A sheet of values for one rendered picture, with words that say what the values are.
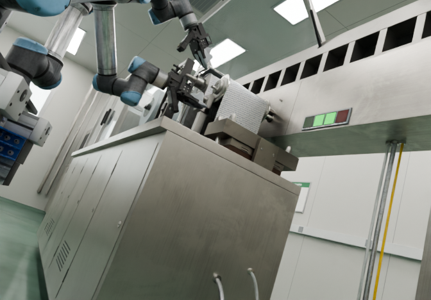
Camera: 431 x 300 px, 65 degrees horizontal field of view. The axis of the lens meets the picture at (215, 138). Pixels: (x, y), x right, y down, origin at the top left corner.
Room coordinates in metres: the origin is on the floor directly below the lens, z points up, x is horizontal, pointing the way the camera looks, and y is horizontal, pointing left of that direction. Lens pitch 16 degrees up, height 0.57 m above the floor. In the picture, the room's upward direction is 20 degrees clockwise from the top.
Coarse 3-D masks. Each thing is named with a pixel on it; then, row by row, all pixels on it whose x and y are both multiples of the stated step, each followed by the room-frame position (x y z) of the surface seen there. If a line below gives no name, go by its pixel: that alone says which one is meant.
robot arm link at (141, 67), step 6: (132, 60) 1.27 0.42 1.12; (138, 60) 1.25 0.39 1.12; (144, 60) 1.26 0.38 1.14; (132, 66) 1.25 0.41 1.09; (138, 66) 1.25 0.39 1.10; (144, 66) 1.26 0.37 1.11; (150, 66) 1.27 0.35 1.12; (132, 72) 1.27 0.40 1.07; (138, 72) 1.26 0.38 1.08; (144, 72) 1.26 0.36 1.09; (150, 72) 1.27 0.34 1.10; (156, 72) 1.28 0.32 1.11; (144, 78) 1.27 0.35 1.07; (150, 78) 1.29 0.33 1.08
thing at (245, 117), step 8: (224, 96) 1.46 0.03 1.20; (224, 104) 1.46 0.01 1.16; (232, 104) 1.48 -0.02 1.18; (240, 104) 1.49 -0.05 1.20; (224, 112) 1.47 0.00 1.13; (232, 112) 1.48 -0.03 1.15; (240, 112) 1.50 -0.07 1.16; (248, 112) 1.52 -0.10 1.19; (240, 120) 1.51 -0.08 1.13; (248, 120) 1.52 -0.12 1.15; (256, 120) 1.54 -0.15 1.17; (248, 128) 1.53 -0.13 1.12; (256, 128) 1.55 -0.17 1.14
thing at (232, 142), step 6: (228, 138) 1.32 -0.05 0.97; (222, 144) 1.35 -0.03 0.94; (228, 144) 1.30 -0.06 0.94; (234, 144) 1.30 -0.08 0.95; (240, 144) 1.31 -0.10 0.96; (234, 150) 1.31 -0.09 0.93; (240, 150) 1.32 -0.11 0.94; (246, 150) 1.33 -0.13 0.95; (252, 150) 1.34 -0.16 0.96; (246, 156) 1.33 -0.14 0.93; (276, 162) 1.39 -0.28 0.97; (276, 168) 1.41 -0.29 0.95; (282, 168) 1.41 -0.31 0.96
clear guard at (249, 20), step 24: (240, 0) 1.78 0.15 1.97; (264, 0) 1.63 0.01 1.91; (288, 0) 1.51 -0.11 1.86; (216, 24) 2.08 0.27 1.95; (240, 24) 1.89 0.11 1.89; (264, 24) 1.73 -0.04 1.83; (288, 24) 1.60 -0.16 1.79; (216, 48) 2.22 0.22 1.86; (240, 48) 2.01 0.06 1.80; (264, 48) 1.84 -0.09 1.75; (288, 48) 1.69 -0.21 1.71; (240, 72) 2.15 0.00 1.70
